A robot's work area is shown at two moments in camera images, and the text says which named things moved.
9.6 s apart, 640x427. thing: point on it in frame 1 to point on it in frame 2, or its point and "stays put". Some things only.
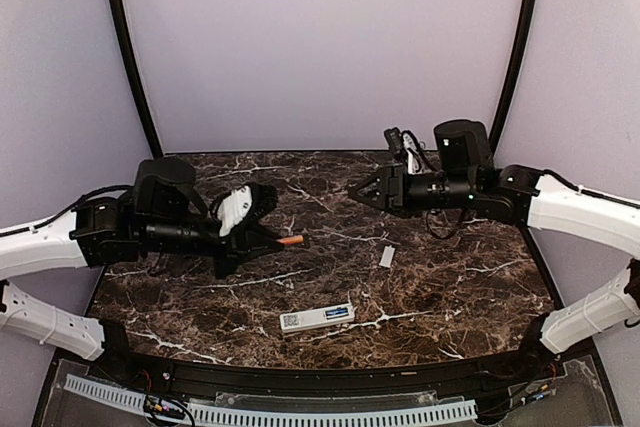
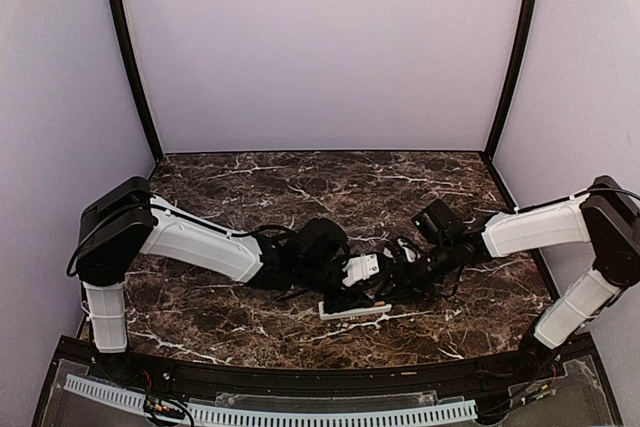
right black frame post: x=510 y=90 stays put
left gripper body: x=237 y=250 to x=333 y=305
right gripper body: x=403 y=202 to x=416 y=281
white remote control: x=314 y=319 to x=380 y=309
